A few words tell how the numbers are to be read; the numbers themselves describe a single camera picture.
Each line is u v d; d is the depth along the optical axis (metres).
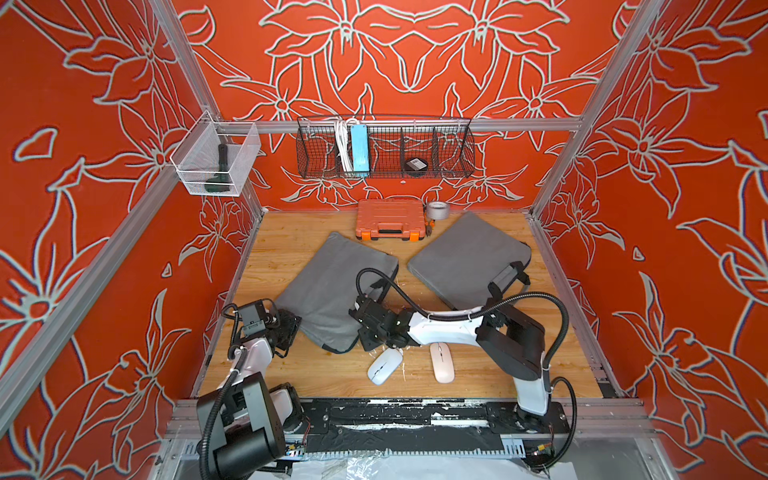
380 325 0.67
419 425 0.73
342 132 0.88
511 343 0.48
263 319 0.69
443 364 0.80
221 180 0.80
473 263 1.01
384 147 0.98
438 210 1.15
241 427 0.44
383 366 0.79
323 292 0.94
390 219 1.11
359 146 0.90
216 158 0.87
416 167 0.95
